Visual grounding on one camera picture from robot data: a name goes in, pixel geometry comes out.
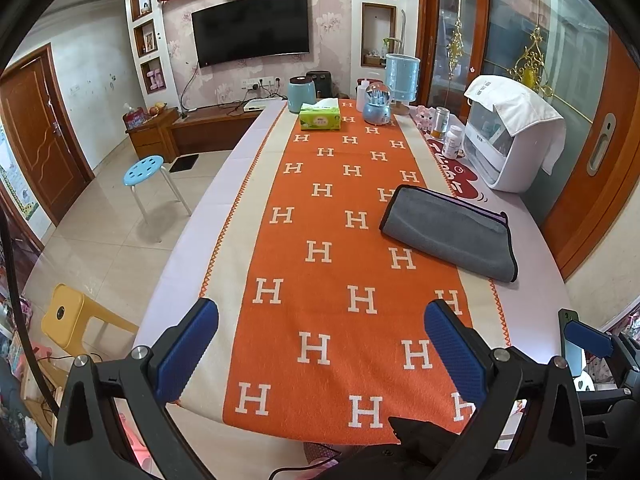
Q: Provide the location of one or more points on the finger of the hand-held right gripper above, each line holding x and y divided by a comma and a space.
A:
572, 345
587, 337

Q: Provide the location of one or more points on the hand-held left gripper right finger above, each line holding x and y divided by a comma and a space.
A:
455, 355

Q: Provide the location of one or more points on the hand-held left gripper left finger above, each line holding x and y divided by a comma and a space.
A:
187, 350

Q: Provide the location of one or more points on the grey towel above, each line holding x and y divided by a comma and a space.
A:
450, 232

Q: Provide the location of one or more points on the white sterilizer cabinet with towel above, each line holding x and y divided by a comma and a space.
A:
520, 110

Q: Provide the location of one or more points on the black cloth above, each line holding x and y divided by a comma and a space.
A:
415, 447

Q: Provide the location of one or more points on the yellow plastic stool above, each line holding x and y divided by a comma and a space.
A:
70, 317

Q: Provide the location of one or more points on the orange letter-print blanket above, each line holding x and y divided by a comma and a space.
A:
325, 240

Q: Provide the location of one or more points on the red cartoon table mat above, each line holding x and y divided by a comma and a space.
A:
462, 172

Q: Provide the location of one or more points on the blue round stool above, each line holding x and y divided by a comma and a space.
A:
144, 169

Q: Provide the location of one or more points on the dark floor mat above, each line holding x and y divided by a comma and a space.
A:
184, 163

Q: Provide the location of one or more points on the wooden sliding door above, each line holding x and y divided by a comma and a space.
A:
595, 150

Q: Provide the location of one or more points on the white countertop appliance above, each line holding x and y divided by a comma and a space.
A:
492, 160

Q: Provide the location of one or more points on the white pill bottle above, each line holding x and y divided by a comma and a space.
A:
453, 142

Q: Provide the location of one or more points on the small wooden cabinet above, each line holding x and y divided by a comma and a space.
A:
152, 135

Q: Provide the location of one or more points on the wooden television stand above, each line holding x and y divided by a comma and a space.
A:
215, 125

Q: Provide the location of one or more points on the glass jar with metal lid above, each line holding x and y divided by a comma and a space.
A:
440, 122

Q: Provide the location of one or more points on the red wipes pack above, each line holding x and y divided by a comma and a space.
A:
135, 120

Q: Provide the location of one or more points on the pink toy figure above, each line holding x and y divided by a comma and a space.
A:
423, 116

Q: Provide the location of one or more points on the white router box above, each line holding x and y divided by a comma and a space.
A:
260, 105

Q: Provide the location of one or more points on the brown wooden door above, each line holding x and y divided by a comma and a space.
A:
40, 140

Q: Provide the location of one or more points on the blue snow globe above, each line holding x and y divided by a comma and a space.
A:
378, 107

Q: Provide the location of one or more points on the green tissue box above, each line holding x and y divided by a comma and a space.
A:
320, 117

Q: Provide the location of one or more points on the white squeeze bottle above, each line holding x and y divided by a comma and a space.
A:
363, 96

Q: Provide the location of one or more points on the light blue kettle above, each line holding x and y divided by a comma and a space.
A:
301, 96

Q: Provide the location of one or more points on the blue cylindrical lamp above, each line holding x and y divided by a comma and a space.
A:
402, 80

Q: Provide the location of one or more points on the gold hanging ornament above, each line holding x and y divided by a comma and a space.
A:
531, 62

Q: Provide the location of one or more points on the black air fryer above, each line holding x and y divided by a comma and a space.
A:
322, 85

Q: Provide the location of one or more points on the black flat television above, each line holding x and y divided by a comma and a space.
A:
250, 27

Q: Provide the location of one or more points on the colourful wall poster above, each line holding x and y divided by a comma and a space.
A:
17, 185

